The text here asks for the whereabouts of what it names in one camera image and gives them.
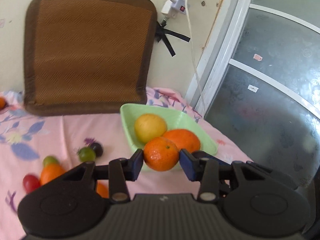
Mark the white power cable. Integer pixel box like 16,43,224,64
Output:
184,0,206,117

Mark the brown woven seat cushion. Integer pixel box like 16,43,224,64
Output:
23,0,157,116

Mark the green plastic basket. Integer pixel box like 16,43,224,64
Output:
120,103,218,156

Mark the large orange in basket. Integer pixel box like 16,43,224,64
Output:
163,129,201,153

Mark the dark purple tomato rear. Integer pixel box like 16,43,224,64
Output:
89,142,104,158

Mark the red cherry tomato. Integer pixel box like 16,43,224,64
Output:
23,174,41,194

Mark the mandarin orange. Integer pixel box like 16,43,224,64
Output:
143,137,180,172
40,164,65,185

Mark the frosted glass sliding door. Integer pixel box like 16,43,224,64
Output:
186,0,319,187

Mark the pink patterned bedsheet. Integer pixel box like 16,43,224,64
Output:
1,87,252,239

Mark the green tomato behind mandarin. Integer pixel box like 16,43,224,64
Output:
42,155,59,167

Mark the black cushion tie strap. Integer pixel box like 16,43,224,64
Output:
154,19,191,58

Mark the yellow grapefruit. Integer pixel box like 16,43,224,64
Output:
134,113,167,144

